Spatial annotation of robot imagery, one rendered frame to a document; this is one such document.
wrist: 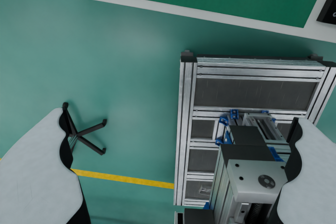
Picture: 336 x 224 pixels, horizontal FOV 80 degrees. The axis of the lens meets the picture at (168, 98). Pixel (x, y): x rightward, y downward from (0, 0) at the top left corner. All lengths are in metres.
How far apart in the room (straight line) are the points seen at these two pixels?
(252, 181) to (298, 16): 0.39
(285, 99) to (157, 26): 0.87
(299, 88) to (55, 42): 1.50
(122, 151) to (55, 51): 0.93
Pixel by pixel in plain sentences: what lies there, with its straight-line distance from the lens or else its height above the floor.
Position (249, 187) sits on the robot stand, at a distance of 0.49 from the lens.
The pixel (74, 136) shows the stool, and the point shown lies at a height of 0.09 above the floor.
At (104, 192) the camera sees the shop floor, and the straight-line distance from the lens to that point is 2.32.
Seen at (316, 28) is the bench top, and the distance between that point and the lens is 0.61.
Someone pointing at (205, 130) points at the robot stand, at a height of 0.21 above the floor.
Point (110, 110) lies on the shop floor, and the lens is 1.59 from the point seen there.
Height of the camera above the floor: 1.26
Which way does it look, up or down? 60 degrees down
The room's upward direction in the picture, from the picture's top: 175 degrees counter-clockwise
